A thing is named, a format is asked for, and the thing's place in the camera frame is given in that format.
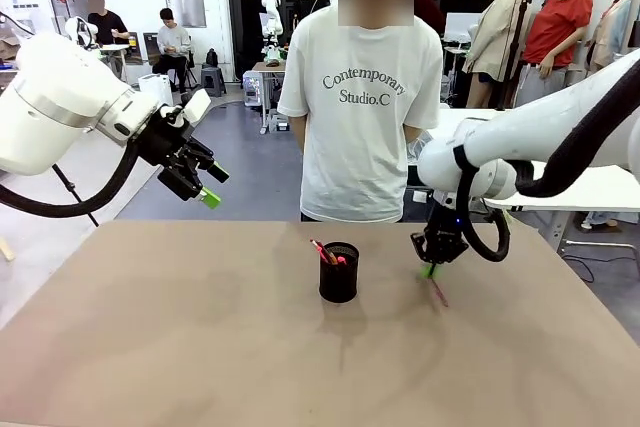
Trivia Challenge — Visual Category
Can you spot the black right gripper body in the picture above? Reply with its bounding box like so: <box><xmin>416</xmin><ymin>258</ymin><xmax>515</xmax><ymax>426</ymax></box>
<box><xmin>424</xmin><ymin>191</ymin><xmax>466</xmax><ymax>253</ymax></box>

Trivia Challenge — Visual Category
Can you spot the person's right forearm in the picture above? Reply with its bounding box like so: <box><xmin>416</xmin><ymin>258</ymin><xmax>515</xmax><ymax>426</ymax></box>
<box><xmin>291</xmin><ymin>115</ymin><xmax>307</xmax><ymax>154</ymax></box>

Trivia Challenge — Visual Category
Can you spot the white robot with black cables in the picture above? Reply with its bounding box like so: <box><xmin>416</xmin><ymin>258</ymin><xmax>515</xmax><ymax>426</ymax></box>
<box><xmin>64</xmin><ymin>16</ymin><xmax>99</xmax><ymax>51</ymax></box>

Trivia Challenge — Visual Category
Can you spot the black stand rod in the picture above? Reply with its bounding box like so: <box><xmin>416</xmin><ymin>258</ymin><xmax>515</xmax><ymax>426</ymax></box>
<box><xmin>51</xmin><ymin>163</ymin><xmax>100</xmax><ymax>228</ymax></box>

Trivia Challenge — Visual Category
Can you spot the mannequin in beige jacket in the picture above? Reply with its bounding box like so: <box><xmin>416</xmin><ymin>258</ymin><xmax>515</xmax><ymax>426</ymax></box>
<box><xmin>462</xmin><ymin>0</ymin><xmax>534</xmax><ymax>109</ymax></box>

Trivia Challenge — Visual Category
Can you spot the dark red pencil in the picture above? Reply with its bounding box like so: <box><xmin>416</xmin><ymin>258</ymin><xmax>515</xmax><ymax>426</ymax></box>
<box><xmin>424</xmin><ymin>274</ymin><xmax>450</xmax><ymax>308</ymax></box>

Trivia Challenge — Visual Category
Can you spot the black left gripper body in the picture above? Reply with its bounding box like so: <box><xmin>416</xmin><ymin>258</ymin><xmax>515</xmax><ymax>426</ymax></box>
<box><xmin>133</xmin><ymin>105</ymin><xmax>204</xmax><ymax>172</ymax></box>

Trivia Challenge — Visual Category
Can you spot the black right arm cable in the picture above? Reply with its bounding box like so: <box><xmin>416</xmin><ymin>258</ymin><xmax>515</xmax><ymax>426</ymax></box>
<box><xmin>452</xmin><ymin>64</ymin><xmax>640</xmax><ymax>264</ymax></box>

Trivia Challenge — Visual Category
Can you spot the grey patterned cloth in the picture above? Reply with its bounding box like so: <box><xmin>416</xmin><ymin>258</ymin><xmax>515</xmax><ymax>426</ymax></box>
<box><xmin>407</xmin><ymin>129</ymin><xmax>436</xmax><ymax>164</ymax></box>

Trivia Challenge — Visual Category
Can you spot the black tripod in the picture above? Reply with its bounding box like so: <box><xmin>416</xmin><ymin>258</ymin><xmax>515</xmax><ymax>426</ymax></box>
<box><xmin>497</xmin><ymin>0</ymin><xmax>534</xmax><ymax>111</ymax></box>

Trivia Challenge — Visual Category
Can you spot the person in grey sweatshirt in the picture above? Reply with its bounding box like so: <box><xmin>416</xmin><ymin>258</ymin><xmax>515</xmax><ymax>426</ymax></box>
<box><xmin>152</xmin><ymin>7</ymin><xmax>194</xmax><ymax>91</ymax></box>

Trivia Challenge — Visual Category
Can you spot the black mesh pen holder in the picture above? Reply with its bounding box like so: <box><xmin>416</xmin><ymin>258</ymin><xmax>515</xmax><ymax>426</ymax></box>
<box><xmin>318</xmin><ymin>240</ymin><xmax>360</xmax><ymax>304</ymax></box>

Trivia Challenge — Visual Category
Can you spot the person in white t-shirt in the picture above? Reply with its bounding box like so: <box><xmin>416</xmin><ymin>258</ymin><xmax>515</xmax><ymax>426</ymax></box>
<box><xmin>277</xmin><ymin>0</ymin><xmax>444</xmax><ymax>224</ymax></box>

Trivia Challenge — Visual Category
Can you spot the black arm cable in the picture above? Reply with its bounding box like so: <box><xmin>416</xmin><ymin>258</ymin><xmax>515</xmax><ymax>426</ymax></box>
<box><xmin>452</xmin><ymin>64</ymin><xmax>640</xmax><ymax>264</ymax></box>
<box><xmin>0</xmin><ymin>139</ymin><xmax>141</xmax><ymax>219</ymax></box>

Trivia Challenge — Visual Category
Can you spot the grey step stool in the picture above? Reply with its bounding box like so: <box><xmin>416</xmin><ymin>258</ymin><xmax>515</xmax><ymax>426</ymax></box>
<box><xmin>200</xmin><ymin>66</ymin><xmax>227</xmax><ymax>97</ymax></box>

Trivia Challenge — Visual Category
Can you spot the wooden background work table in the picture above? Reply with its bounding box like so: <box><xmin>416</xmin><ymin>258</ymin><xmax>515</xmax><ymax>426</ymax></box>
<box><xmin>252</xmin><ymin>60</ymin><xmax>289</xmax><ymax>136</ymax></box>

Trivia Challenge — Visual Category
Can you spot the mannequin in dark red top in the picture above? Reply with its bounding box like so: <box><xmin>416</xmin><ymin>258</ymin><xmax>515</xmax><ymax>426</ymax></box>
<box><xmin>413</xmin><ymin>0</ymin><xmax>446</xmax><ymax>48</ymax></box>

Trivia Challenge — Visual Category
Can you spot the person in black t-shirt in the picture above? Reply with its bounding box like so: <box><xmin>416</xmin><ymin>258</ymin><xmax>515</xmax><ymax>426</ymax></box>
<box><xmin>87</xmin><ymin>0</ymin><xmax>131</xmax><ymax>47</ymax></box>

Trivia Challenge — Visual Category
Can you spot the white table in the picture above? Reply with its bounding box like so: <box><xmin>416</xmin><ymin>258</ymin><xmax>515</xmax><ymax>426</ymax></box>
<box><xmin>405</xmin><ymin>106</ymin><xmax>640</xmax><ymax>253</ymax></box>

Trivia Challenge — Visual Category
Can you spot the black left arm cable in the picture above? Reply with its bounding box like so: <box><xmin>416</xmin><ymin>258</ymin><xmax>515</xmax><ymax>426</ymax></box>
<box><xmin>0</xmin><ymin>139</ymin><xmax>141</xmax><ymax>219</ymax></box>

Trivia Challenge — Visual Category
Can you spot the white monitor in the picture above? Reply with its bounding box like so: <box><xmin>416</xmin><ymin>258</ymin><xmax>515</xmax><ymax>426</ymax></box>
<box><xmin>443</xmin><ymin>11</ymin><xmax>476</xmax><ymax>44</ymax></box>

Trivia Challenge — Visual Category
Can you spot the computer tower with lights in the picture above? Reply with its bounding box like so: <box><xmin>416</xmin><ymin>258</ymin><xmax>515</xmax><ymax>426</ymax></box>
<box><xmin>243</xmin><ymin>71</ymin><xmax>265</xmax><ymax>107</ymax></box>

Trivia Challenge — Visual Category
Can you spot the white air purifier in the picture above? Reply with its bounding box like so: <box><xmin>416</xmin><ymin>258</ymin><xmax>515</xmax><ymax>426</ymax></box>
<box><xmin>138</xmin><ymin>73</ymin><xmax>173</xmax><ymax>98</ymax></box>

